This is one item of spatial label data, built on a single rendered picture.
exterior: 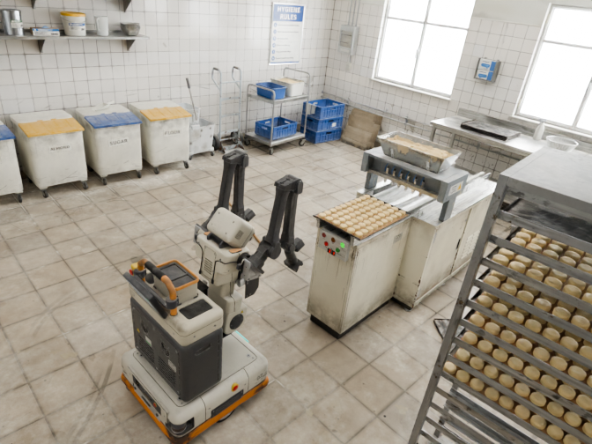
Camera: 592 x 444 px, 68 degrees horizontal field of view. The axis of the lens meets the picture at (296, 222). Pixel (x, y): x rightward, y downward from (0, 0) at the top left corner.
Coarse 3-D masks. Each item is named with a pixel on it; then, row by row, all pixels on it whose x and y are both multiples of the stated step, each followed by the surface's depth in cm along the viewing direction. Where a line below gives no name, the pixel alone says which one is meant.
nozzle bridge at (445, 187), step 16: (368, 160) 343; (384, 160) 330; (400, 160) 330; (368, 176) 358; (384, 176) 339; (432, 176) 307; (448, 176) 310; (464, 176) 317; (432, 192) 316; (448, 192) 307; (448, 208) 320
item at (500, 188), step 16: (496, 192) 137; (496, 208) 139; (480, 240) 145; (480, 256) 147; (464, 288) 155; (464, 304) 157; (448, 336) 165; (448, 352) 170; (432, 384) 177; (432, 400) 183; (416, 432) 191
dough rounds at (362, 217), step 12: (348, 204) 314; (360, 204) 316; (372, 204) 318; (384, 204) 321; (324, 216) 295; (336, 216) 296; (348, 216) 298; (360, 216) 302; (372, 216) 304; (384, 216) 304; (396, 216) 306; (348, 228) 283; (360, 228) 289; (372, 228) 286
